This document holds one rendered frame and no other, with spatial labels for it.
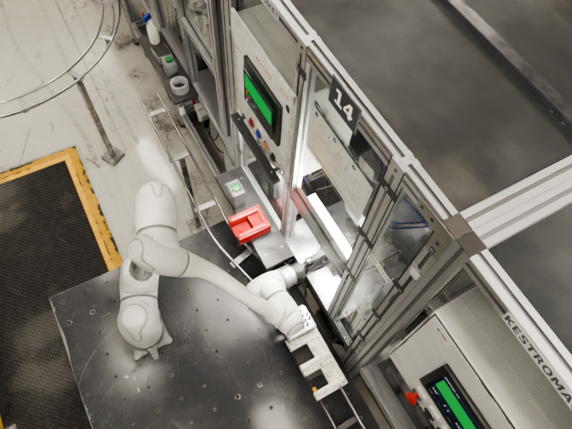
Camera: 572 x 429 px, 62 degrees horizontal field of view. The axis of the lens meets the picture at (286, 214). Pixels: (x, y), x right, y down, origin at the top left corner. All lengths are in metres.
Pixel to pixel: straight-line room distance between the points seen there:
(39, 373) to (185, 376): 1.14
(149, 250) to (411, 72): 0.91
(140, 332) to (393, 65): 1.41
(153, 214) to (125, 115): 2.33
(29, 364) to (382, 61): 2.59
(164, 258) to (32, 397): 1.75
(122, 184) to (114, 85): 0.93
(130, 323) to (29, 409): 1.21
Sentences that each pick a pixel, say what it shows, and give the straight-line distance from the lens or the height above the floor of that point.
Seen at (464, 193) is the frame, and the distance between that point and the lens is 1.08.
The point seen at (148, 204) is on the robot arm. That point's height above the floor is 1.49.
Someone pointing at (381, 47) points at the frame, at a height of 2.01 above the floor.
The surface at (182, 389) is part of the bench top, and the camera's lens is 2.22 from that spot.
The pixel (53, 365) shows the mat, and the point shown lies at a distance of 3.13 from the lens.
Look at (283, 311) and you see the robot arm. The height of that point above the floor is 1.13.
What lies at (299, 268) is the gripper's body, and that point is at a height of 1.04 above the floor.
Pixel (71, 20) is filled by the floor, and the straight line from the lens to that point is 4.73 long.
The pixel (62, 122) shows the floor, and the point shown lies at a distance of 3.95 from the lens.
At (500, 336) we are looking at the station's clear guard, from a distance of 1.09.
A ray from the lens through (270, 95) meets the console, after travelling 1.53.
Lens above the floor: 2.86
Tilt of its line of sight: 62 degrees down
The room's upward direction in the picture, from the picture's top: 6 degrees clockwise
